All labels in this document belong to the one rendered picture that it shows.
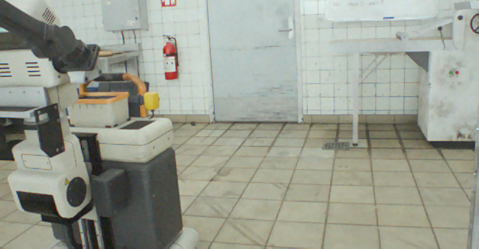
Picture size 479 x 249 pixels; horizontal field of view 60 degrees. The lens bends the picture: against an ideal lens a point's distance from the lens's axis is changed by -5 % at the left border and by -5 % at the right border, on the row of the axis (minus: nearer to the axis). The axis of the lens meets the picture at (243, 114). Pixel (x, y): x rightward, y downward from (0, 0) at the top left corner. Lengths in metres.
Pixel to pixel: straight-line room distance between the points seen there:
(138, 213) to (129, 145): 0.28
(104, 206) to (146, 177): 0.19
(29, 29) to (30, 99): 0.33
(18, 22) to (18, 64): 0.34
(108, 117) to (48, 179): 0.36
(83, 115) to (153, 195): 0.42
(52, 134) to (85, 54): 0.27
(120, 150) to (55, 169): 0.27
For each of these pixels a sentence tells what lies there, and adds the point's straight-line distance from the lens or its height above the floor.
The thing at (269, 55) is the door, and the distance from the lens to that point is 4.86.
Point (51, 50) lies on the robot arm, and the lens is 1.27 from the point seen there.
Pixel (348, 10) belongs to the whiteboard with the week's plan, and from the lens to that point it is 4.72.
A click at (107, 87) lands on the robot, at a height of 0.93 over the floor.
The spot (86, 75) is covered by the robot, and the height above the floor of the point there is 1.06.
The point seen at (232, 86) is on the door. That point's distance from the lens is 5.00.
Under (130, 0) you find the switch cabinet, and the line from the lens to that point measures 5.14.
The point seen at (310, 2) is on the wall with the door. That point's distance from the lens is 4.75.
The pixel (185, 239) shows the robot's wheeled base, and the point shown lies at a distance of 1.94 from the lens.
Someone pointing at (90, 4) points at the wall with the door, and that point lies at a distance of 5.66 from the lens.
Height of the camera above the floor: 1.20
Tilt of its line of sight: 13 degrees down
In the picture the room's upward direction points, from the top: 3 degrees counter-clockwise
